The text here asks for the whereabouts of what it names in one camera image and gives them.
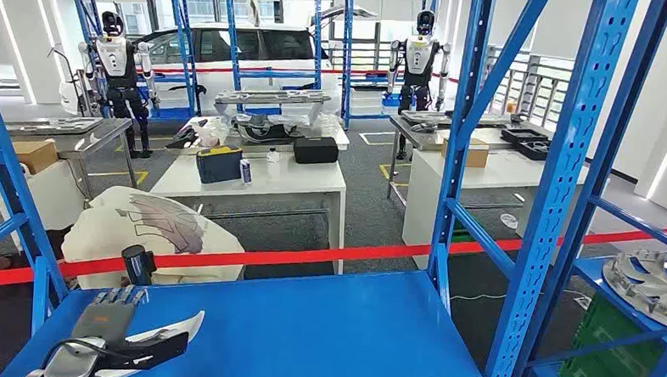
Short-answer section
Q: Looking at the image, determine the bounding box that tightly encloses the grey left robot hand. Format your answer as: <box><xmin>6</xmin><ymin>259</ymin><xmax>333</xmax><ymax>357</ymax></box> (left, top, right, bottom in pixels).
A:
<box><xmin>70</xmin><ymin>283</ymin><xmax>150</xmax><ymax>351</ymax></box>

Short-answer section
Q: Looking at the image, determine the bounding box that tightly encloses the white curved plastic part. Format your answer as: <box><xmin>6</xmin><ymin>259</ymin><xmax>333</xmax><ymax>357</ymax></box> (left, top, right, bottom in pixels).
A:
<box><xmin>92</xmin><ymin>306</ymin><xmax>206</xmax><ymax>377</ymax></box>

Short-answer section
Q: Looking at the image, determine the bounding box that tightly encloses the steel workbench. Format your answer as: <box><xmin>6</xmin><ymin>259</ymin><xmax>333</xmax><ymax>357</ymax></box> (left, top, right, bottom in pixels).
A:
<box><xmin>385</xmin><ymin>111</ymin><xmax>554</xmax><ymax>211</ymax></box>
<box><xmin>1</xmin><ymin>112</ymin><xmax>142</xmax><ymax>202</ymax></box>

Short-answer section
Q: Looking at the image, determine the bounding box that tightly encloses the black curved car part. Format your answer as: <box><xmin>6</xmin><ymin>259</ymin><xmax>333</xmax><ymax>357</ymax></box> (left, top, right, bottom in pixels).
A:
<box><xmin>233</xmin><ymin>114</ymin><xmax>303</xmax><ymax>146</ymax></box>

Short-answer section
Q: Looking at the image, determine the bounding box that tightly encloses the person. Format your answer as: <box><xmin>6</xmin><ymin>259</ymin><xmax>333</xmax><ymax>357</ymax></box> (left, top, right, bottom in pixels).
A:
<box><xmin>42</xmin><ymin>183</ymin><xmax>250</xmax><ymax>299</ymax></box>

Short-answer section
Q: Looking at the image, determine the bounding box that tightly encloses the white desk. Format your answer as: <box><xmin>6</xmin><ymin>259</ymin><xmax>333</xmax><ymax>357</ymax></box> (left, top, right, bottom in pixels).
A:
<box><xmin>0</xmin><ymin>155</ymin><xmax>88</xmax><ymax>239</ymax></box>

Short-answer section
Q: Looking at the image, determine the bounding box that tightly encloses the brown cardboard box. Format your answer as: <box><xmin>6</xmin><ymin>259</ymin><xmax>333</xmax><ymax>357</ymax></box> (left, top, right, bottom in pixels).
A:
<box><xmin>9</xmin><ymin>138</ymin><xmax>61</xmax><ymax>177</ymax></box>
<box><xmin>440</xmin><ymin>136</ymin><xmax>491</xmax><ymax>170</ymax></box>

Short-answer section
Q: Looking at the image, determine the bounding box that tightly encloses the black yellow tool case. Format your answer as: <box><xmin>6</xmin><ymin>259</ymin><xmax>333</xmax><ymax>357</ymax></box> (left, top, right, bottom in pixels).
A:
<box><xmin>194</xmin><ymin>144</ymin><xmax>245</xmax><ymax>186</ymax></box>

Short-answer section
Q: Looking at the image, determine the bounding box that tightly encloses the blue storage rack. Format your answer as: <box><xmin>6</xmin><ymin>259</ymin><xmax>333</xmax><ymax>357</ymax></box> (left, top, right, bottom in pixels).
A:
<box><xmin>218</xmin><ymin>0</ymin><xmax>328</xmax><ymax>118</ymax></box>
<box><xmin>505</xmin><ymin>0</ymin><xmax>667</xmax><ymax>377</ymax></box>
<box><xmin>339</xmin><ymin>0</ymin><xmax>440</xmax><ymax>133</ymax></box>
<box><xmin>60</xmin><ymin>0</ymin><xmax>208</xmax><ymax>123</ymax></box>
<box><xmin>0</xmin><ymin>0</ymin><xmax>641</xmax><ymax>377</ymax></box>

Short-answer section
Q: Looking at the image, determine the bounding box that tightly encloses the red barrier tape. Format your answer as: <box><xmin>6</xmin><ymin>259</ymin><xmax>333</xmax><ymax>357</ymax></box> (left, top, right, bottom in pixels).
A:
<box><xmin>0</xmin><ymin>194</ymin><xmax>667</xmax><ymax>321</ymax></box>

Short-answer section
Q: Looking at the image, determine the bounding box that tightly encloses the clear plastic bag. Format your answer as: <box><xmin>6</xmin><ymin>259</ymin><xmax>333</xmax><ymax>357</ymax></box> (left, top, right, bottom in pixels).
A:
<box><xmin>191</xmin><ymin>116</ymin><xmax>232</xmax><ymax>150</ymax></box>

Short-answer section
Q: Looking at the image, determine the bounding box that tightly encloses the white table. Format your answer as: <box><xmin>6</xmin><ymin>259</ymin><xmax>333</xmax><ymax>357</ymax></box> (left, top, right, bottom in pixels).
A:
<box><xmin>147</xmin><ymin>147</ymin><xmax>350</xmax><ymax>276</ymax></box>
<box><xmin>400</xmin><ymin>145</ymin><xmax>591</xmax><ymax>279</ymax></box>

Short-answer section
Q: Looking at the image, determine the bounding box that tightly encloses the white black humanoid robot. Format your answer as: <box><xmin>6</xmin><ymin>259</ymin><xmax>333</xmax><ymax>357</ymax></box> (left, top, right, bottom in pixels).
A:
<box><xmin>384</xmin><ymin>8</ymin><xmax>455</xmax><ymax>162</ymax></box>
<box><xmin>72</xmin><ymin>9</ymin><xmax>165</xmax><ymax>161</ymax></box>

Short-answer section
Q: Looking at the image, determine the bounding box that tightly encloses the white car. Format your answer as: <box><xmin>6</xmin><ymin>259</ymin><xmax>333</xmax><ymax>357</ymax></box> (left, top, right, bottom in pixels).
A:
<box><xmin>58</xmin><ymin>0</ymin><xmax>348</xmax><ymax>127</ymax></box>

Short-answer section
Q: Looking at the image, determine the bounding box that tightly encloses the black hard case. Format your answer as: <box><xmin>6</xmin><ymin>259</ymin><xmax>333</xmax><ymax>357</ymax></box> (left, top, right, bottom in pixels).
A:
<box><xmin>292</xmin><ymin>135</ymin><xmax>341</xmax><ymax>166</ymax></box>

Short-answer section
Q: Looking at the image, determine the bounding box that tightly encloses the long grey moulded panel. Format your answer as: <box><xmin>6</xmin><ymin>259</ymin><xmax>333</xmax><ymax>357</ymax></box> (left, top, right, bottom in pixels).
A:
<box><xmin>213</xmin><ymin>86</ymin><xmax>334</xmax><ymax>110</ymax></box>

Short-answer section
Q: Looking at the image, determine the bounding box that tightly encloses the green plastic crate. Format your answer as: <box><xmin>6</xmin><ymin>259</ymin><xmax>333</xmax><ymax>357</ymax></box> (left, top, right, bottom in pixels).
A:
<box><xmin>451</xmin><ymin>214</ymin><xmax>480</xmax><ymax>245</ymax></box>
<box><xmin>558</xmin><ymin>293</ymin><xmax>667</xmax><ymax>377</ymax></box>

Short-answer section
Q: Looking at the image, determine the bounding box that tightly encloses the black plastic tray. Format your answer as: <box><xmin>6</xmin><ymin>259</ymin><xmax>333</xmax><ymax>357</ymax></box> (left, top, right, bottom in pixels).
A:
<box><xmin>516</xmin><ymin>139</ymin><xmax>552</xmax><ymax>162</ymax></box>
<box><xmin>499</xmin><ymin>127</ymin><xmax>550</xmax><ymax>147</ymax></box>

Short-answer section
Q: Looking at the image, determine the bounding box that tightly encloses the white metal railing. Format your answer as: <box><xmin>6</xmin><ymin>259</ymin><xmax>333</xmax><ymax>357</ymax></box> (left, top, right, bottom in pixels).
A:
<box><xmin>482</xmin><ymin>44</ymin><xmax>577</xmax><ymax>131</ymax></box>

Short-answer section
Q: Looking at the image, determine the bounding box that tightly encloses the round silver metal casting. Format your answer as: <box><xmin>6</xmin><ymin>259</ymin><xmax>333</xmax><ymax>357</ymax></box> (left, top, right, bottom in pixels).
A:
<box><xmin>600</xmin><ymin>246</ymin><xmax>667</xmax><ymax>328</ymax></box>

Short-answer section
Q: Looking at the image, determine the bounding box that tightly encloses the black wrist bracket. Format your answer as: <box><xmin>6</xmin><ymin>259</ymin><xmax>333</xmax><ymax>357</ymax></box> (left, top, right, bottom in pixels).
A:
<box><xmin>98</xmin><ymin>327</ymin><xmax>191</xmax><ymax>374</ymax></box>

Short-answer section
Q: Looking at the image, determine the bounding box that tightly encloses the black barrier post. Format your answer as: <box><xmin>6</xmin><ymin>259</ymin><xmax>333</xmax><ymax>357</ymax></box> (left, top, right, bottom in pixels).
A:
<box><xmin>120</xmin><ymin>244</ymin><xmax>159</xmax><ymax>288</ymax></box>

